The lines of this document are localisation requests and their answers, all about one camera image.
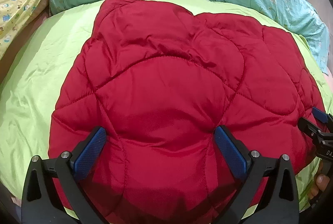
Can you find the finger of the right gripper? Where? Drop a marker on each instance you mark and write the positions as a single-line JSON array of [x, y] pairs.
[[309, 128], [323, 117]]

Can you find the red quilted puffer jacket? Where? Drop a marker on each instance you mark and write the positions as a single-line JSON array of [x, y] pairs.
[[160, 79]]

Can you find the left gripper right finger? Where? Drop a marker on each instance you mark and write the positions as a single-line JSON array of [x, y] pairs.
[[268, 193]]

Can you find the light green bed sheet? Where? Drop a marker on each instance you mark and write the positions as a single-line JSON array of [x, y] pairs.
[[32, 86]]

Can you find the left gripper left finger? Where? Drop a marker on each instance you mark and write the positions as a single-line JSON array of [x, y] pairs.
[[40, 199]]

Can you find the person's right hand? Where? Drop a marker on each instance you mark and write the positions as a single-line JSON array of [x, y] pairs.
[[320, 182]]

